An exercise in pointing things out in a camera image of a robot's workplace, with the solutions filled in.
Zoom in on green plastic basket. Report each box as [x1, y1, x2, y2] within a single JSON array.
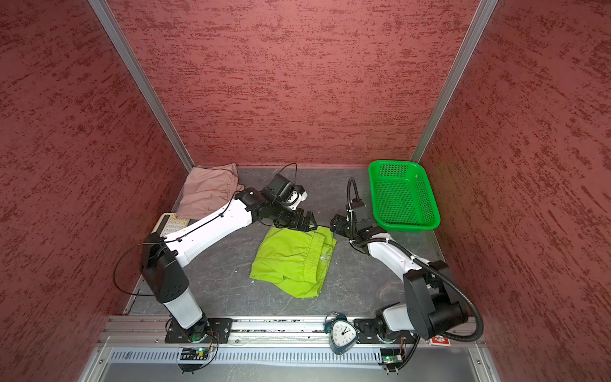
[[369, 160, 441, 233]]

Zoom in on right circuit board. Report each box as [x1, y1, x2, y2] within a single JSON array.
[[380, 348, 405, 369]]

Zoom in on left aluminium corner post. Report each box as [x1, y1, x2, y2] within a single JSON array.
[[88, 0, 195, 172]]

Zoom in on pink shorts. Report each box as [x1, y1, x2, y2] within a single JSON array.
[[177, 163, 243, 221]]

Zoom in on red card packet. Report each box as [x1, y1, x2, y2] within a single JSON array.
[[428, 336, 451, 346]]

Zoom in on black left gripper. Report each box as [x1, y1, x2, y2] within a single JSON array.
[[269, 200, 318, 232]]

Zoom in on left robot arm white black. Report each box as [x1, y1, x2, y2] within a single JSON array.
[[141, 173, 318, 331]]

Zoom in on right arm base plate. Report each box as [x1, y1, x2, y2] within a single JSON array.
[[353, 318, 415, 345]]

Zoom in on left circuit board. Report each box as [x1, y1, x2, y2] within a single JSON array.
[[178, 348, 208, 363]]

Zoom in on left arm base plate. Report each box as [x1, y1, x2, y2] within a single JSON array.
[[165, 318, 234, 344]]

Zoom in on lime green shorts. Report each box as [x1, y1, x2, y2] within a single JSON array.
[[250, 227, 337, 299]]

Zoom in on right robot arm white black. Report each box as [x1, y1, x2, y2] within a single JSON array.
[[330, 206, 481, 342]]

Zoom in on black corrugated cable conduit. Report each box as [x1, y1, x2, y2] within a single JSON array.
[[345, 177, 485, 371]]

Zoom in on circuit board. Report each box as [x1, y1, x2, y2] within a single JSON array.
[[178, 348, 208, 363], [380, 348, 405, 369]]

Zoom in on teal alarm clock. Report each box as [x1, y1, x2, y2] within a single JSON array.
[[324, 312, 358, 356]]

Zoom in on right aluminium corner post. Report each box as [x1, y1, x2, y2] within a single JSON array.
[[411, 0, 498, 162]]

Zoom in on aluminium front rail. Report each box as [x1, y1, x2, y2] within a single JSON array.
[[97, 314, 485, 349]]

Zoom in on cream yellow calculator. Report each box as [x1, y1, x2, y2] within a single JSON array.
[[154, 213, 191, 237]]

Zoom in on aluminium corner post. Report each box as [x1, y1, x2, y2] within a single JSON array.
[[88, 0, 195, 172], [411, 0, 498, 162]]

